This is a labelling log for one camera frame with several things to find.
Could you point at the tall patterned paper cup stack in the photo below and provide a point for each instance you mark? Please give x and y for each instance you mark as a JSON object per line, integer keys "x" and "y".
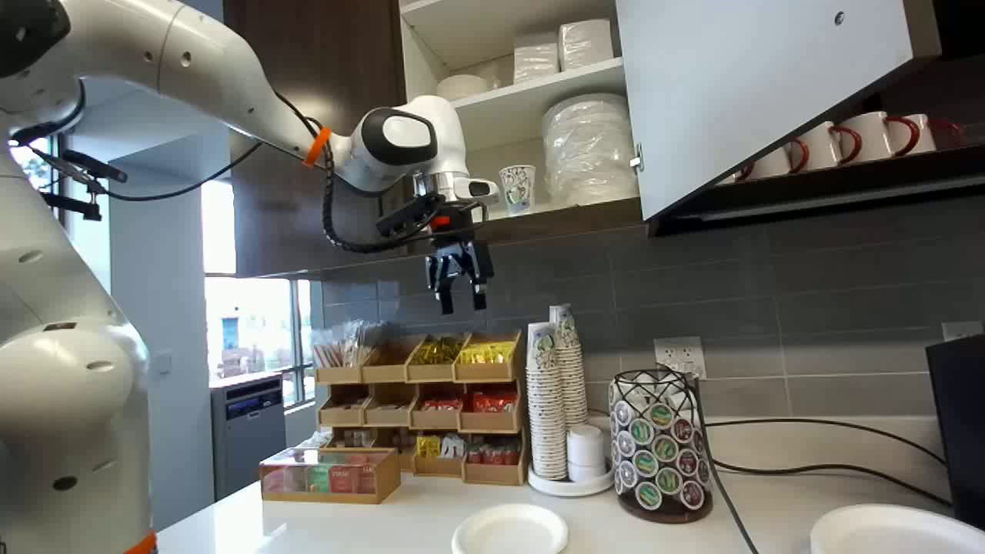
{"x": 571, "y": 358}
{"x": 545, "y": 401}

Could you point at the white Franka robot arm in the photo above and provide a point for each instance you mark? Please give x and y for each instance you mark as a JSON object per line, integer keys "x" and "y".
{"x": 154, "y": 42}

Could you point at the white wall outlet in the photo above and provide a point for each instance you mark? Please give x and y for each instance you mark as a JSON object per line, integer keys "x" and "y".
{"x": 678, "y": 354}

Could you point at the open wall cabinet white interior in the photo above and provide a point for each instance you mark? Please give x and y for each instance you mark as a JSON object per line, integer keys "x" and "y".
{"x": 512, "y": 112}

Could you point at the wooden condiment organizer rack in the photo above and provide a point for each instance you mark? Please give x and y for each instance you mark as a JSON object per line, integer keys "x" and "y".
{"x": 452, "y": 409}

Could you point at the white round cup holder base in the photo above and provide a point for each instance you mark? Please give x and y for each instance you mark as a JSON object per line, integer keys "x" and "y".
{"x": 571, "y": 486}

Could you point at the white cup lid stack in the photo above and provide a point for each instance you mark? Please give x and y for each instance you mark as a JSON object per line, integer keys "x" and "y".
{"x": 585, "y": 450}

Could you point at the small white paper plate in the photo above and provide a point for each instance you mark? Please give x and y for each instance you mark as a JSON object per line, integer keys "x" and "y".
{"x": 509, "y": 531}

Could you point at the plastic wrapped white plate stack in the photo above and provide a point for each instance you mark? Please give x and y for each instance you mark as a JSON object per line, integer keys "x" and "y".
{"x": 590, "y": 147}

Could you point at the wooden tea bag box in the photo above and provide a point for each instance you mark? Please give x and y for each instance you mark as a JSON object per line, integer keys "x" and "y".
{"x": 329, "y": 477}

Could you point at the white cabinet door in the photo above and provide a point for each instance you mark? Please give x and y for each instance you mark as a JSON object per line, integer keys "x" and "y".
{"x": 758, "y": 94}

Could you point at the dark wood mug shelf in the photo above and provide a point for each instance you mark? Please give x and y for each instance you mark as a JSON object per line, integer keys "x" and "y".
{"x": 820, "y": 194}

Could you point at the large white paper plate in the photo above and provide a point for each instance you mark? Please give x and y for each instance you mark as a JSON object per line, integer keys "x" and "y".
{"x": 893, "y": 534}

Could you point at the black appliance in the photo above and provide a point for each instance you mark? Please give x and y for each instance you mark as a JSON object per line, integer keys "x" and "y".
{"x": 957, "y": 432}

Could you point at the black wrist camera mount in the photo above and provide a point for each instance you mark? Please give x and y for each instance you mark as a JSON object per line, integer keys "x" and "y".
{"x": 407, "y": 217}

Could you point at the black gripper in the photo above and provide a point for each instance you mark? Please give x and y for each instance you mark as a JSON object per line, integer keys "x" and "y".
{"x": 461, "y": 259}

